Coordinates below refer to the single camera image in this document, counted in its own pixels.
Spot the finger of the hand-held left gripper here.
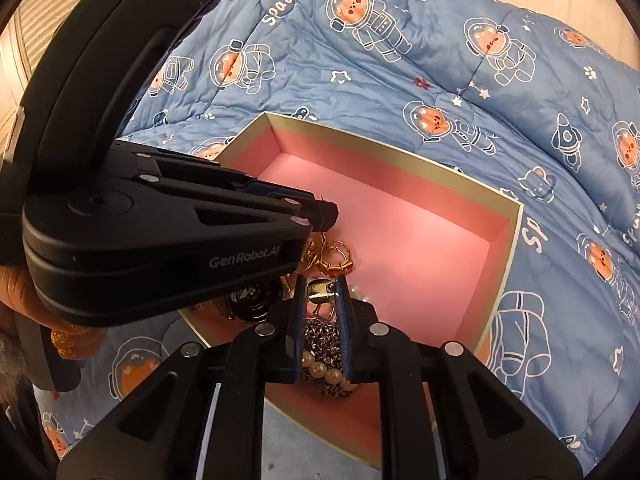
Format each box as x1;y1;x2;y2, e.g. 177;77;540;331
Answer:
159;180;340;235
107;140;321;202

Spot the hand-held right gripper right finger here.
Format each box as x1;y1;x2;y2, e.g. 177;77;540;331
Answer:
334;276;583;480

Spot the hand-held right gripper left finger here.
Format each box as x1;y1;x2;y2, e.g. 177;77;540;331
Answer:
56;276;308;480

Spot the pearl and gold jewelry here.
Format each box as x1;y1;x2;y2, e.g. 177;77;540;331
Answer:
300;280;371;393

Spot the gold ring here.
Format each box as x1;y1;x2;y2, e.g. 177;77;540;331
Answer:
320;239;354;276

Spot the pink lined cardboard box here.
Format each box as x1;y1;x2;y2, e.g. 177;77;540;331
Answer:
179;112;525;471

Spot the person's left hand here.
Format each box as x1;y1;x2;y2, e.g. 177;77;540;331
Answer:
0;265;109;361

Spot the blue astronaut print blanket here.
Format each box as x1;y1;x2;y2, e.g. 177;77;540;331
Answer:
35;0;640;480

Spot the silver chain necklace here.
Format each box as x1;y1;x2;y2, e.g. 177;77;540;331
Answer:
300;310;353;398

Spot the brown strap wristwatch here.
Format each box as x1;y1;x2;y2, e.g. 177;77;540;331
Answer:
220;280;293;323

